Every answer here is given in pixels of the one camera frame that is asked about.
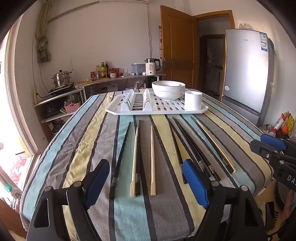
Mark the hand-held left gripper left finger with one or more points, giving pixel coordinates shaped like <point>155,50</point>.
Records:
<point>98,183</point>

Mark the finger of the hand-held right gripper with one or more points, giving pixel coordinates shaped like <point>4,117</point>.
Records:
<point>266,151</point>
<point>272,141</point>

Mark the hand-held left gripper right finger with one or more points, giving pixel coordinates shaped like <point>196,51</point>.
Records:
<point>196,183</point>

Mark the white cup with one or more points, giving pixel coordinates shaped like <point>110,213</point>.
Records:
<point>193,100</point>

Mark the colourful snack bag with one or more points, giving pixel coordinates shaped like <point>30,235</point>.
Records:
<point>288,121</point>

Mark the dark gold-trimmed chopstick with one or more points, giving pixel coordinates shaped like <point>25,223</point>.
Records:
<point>227,165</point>

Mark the bamboo chopstick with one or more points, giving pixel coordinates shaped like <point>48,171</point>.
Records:
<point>134,162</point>
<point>152,162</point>

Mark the striped tablecloth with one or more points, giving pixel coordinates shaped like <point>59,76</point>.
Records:
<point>97,129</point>

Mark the silver refrigerator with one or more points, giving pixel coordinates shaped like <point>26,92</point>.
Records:
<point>245,69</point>

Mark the pink plastic basket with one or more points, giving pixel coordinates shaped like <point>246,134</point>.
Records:
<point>71,108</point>

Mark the white plastic dish rack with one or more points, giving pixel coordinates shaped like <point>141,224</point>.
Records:
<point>166,107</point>

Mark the black kitchen appliance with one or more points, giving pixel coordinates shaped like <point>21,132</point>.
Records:
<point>52,111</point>

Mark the large white bowl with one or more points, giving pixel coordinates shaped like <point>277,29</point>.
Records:
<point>166,95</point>

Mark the metal shelf rack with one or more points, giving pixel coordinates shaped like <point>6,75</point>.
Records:
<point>57,97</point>

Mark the black stove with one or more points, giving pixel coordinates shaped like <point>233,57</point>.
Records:
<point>62,90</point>

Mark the wooden cutting board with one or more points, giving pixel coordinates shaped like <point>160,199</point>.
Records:
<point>92,82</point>

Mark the white dark-rimmed bowl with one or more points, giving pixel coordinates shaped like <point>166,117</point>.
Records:
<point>168,83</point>

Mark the steel kitchen table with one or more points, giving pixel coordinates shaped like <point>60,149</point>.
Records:
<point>120,78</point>

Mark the white patterned jar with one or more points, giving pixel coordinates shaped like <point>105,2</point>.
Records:
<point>112,74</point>

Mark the steel steamer pot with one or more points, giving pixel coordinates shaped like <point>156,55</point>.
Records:
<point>61,80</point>

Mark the small clear bottle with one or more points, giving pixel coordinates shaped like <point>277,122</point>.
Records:
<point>97,73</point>

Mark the yellow oil bottle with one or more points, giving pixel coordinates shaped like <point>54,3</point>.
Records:
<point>103,70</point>

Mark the dark sauce bottle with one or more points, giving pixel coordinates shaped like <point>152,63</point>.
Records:
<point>107,69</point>

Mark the drinking glass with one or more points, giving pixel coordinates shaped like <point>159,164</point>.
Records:
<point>126,72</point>

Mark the clear plastic bag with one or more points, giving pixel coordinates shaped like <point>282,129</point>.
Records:
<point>245,26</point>

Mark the clear plastic storage box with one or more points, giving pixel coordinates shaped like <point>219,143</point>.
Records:
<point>138,68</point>

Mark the white electric kettle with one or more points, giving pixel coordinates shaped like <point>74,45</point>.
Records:
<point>150,67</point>

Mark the wooden door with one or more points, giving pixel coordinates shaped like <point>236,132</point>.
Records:
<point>180,46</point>

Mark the white air conditioner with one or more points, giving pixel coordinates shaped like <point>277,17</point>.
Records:
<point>142,1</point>

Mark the wooden door frame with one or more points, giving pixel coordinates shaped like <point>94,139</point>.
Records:
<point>215,14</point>

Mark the wall calendar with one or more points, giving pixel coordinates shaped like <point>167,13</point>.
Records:
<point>160,41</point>

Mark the wrapped wall pipe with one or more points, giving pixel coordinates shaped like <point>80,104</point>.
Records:
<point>42,34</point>

